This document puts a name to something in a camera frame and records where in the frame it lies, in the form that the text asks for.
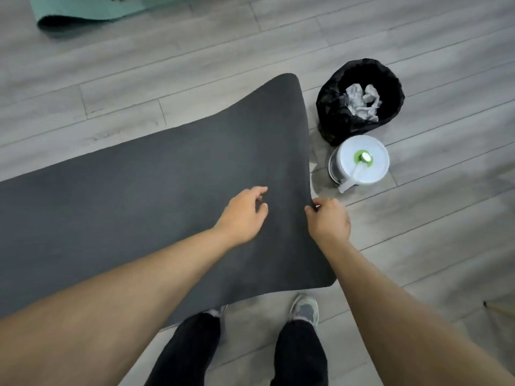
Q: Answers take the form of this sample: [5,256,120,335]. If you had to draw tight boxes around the person's right hand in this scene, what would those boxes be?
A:
[304,196,352,248]

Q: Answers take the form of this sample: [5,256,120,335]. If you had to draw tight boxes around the person's left hand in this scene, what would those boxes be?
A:
[212,185,269,249]

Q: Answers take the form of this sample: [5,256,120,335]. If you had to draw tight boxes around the white wipe tub green spout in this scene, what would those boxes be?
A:
[328,135,391,185]

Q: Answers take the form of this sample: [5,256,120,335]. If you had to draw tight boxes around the dark grey yoga mat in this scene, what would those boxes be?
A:
[0,73,337,328]

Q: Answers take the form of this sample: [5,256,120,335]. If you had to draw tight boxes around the person's right forearm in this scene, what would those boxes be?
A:
[321,241,515,386]

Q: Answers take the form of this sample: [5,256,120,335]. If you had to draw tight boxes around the person's left forearm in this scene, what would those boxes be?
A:
[0,227,236,386]

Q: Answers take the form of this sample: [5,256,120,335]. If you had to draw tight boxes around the person's right shoe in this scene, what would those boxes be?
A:
[289,294,320,328]

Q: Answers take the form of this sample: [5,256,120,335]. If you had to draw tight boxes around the crumpled used white wipe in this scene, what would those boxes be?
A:
[360,84,382,122]
[344,84,367,116]

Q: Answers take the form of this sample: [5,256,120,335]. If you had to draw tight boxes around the teal floor mat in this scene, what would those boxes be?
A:
[28,0,190,32]

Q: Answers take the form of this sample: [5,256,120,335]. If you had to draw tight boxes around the black trash bag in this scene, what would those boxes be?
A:
[315,58,406,147]

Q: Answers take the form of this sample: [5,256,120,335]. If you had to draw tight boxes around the wooden chair leg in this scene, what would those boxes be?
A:
[482,300,515,318]

